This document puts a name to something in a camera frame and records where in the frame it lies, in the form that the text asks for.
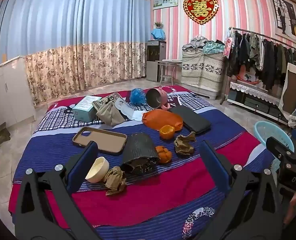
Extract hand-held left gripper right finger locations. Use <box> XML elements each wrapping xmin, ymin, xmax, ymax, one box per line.
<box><xmin>195</xmin><ymin>140</ymin><xmax>284</xmax><ymax>240</ymax></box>

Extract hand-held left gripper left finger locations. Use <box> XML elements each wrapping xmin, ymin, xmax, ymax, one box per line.
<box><xmin>15</xmin><ymin>141</ymin><xmax>100</xmax><ymax>240</ymax></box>

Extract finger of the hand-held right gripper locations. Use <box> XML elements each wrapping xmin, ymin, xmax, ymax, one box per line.
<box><xmin>266</xmin><ymin>136</ymin><xmax>295</xmax><ymax>160</ymax></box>

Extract cream paper bowl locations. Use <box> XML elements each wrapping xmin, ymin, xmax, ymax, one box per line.
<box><xmin>85</xmin><ymin>156</ymin><xmax>110</xmax><ymax>183</ymax></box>

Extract teal plastic laundry basket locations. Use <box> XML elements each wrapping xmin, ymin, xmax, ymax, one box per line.
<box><xmin>253</xmin><ymin>121</ymin><xmax>295</xmax><ymax>156</ymax></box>

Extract brown paper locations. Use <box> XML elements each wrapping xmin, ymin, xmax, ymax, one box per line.
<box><xmin>103</xmin><ymin>166</ymin><xmax>127</xmax><ymax>196</ymax></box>
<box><xmin>174</xmin><ymin>131</ymin><xmax>196</xmax><ymax>156</ymax></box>

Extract orange pumpkin toy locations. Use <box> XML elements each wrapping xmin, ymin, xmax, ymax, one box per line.
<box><xmin>155</xmin><ymin>145</ymin><xmax>173</xmax><ymax>164</ymax></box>

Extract cup-shaped orange peel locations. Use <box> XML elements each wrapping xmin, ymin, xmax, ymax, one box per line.
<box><xmin>159</xmin><ymin>125</ymin><xmax>176</xmax><ymax>140</ymax></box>

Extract khaki cloth bag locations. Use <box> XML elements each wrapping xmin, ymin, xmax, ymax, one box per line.
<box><xmin>96</xmin><ymin>97</ymin><xmax>126</xmax><ymax>126</ymax></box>

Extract dark woven basket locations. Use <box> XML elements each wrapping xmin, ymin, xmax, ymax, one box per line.
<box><xmin>120</xmin><ymin>132</ymin><xmax>160</xmax><ymax>178</ymax></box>

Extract white face mask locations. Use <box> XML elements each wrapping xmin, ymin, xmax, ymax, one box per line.
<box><xmin>114</xmin><ymin>98</ymin><xmax>144</xmax><ymax>121</ymax></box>

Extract orange cloth bag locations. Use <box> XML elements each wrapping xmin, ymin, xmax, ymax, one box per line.
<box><xmin>142</xmin><ymin>110</ymin><xmax>184</xmax><ymax>132</ymax></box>

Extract printed paper booklet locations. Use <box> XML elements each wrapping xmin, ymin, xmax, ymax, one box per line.
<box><xmin>107</xmin><ymin>92</ymin><xmax>126</xmax><ymax>103</ymax></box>

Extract brown phone case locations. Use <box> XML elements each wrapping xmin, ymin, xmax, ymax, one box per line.
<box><xmin>73</xmin><ymin>127</ymin><xmax>128</xmax><ymax>155</ymax></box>

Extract black rectangular case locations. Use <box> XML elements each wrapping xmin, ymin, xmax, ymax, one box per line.
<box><xmin>168</xmin><ymin>105</ymin><xmax>212</xmax><ymax>134</ymax></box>

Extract teal cardboard box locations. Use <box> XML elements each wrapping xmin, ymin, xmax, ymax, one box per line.
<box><xmin>72</xmin><ymin>95</ymin><xmax>102</xmax><ymax>122</ymax></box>

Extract low cabinet with lace cloth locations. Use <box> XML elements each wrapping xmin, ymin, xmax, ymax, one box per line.
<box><xmin>226</xmin><ymin>79</ymin><xmax>289</xmax><ymax>126</ymax></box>

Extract cream framed headboard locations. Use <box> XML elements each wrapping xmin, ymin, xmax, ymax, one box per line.
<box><xmin>279</xmin><ymin>62</ymin><xmax>296</xmax><ymax>121</ymax></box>

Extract orange red toy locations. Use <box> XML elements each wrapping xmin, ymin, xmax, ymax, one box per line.
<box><xmin>236</xmin><ymin>72</ymin><xmax>261</xmax><ymax>86</ymax></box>

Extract pink pot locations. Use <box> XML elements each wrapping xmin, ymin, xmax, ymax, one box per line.
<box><xmin>145</xmin><ymin>88</ymin><xmax>171</xmax><ymax>110</ymax></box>

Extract cloth covered cabinet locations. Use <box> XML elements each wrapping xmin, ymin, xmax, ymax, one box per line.
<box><xmin>181</xmin><ymin>47</ymin><xmax>226</xmax><ymax>100</ymax></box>

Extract row of hanging clothes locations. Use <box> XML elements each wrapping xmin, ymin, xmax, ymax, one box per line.
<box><xmin>223</xmin><ymin>29</ymin><xmax>296</xmax><ymax>91</ymax></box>

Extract white cabinet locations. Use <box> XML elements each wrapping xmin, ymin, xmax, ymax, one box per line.
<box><xmin>0</xmin><ymin>56</ymin><xmax>37</xmax><ymax>136</ymax></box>

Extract metal clothes rack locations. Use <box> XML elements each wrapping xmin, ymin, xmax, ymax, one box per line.
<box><xmin>220</xmin><ymin>26</ymin><xmax>296</xmax><ymax>105</ymax></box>

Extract grey water dispenser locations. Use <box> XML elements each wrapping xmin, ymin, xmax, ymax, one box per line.
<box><xmin>146</xmin><ymin>40</ymin><xmax>167</xmax><ymax>82</ymax></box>

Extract pile of folded clothes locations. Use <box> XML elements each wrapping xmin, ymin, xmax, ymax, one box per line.
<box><xmin>183</xmin><ymin>35</ymin><xmax>225</xmax><ymax>54</ymax></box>

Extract blue and floral curtain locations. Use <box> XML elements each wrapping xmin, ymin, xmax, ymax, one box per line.
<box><xmin>0</xmin><ymin>0</ymin><xmax>153</xmax><ymax>106</ymax></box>

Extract blue covered water bottle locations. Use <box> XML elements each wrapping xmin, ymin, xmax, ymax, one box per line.
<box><xmin>151</xmin><ymin>29</ymin><xmax>166</xmax><ymax>41</ymax></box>

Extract window wall poster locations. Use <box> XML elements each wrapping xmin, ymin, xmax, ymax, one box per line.
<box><xmin>270</xmin><ymin>0</ymin><xmax>296</xmax><ymax>46</ymax></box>

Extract red heart wall decoration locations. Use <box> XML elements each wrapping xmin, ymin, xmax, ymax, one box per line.
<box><xmin>183</xmin><ymin>0</ymin><xmax>220</xmax><ymax>26</ymax></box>

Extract landscape wall picture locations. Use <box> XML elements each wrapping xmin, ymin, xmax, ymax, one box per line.
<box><xmin>152</xmin><ymin>0</ymin><xmax>179</xmax><ymax>11</ymax></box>

